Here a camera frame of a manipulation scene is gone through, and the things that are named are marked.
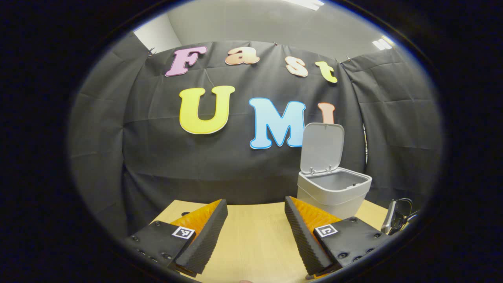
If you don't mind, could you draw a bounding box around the ceiling light panel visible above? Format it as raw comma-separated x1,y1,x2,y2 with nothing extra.
373,35,395,50
281,0,325,11

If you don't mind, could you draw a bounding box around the wooden desktop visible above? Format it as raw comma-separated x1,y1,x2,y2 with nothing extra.
151,198,393,283

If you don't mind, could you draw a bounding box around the black backdrop cloth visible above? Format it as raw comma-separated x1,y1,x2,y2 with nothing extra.
69,31,442,240

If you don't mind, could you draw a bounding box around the white desktop garbage bin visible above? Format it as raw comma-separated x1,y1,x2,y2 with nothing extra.
297,123,373,221

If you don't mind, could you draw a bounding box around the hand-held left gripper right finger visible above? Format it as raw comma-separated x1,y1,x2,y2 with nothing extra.
285,196,393,277

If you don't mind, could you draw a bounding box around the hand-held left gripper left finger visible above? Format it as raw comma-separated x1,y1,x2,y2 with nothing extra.
124,199,228,277

